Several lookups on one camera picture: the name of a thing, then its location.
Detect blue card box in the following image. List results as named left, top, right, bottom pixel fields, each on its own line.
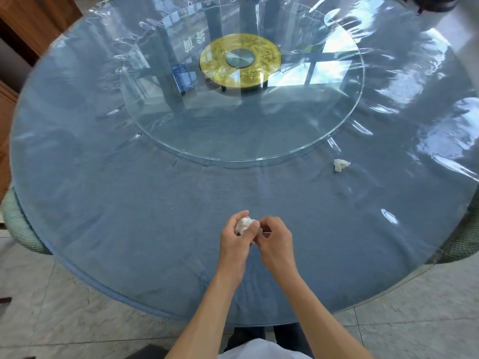
left=171, top=64, right=196, bottom=95

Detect person's left forearm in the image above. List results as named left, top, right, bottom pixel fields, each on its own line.
left=165, top=263, right=245, bottom=359

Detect person's right forearm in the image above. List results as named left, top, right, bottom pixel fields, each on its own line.
left=267, top=267, right=375, bottom=359

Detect black round object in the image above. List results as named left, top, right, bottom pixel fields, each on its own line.
left=412, top=0, right=460, bottom=14

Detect wooden cabinet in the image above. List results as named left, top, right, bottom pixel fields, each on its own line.
left=0, top=0, right=84, bottom=198

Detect person's left hand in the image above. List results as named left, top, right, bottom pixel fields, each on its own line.
left=219, top=210, right=263, bottom=279

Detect blue tablecloth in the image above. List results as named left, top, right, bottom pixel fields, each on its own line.
left=9, top=0, right=479, bottom=327

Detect person's right hand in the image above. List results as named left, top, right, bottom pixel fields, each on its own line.
left=254, top=217, right=300, bottom=281

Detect round glass turntable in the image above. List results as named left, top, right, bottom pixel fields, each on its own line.
left=119, top=19, right=365, bottom=162

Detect person's dark trousers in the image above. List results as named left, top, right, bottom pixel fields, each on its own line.
left=224, top=323, right=315, bottom=359

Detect person's white shirt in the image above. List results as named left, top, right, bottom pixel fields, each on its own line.
left=221, top=338, right=313, bottom=359

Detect green woven chair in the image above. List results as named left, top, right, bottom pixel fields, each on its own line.
left=1, top=187, right=53, bottom=256
left=436, top=196, right=479, bottom=264

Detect gold turntable base ring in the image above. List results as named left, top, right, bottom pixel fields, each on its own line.
left=199, top=36, right=281, bottom=89

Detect clear plastic table cover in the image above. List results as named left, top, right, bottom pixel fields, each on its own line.
left=9, top=0, right=479, bottom=327

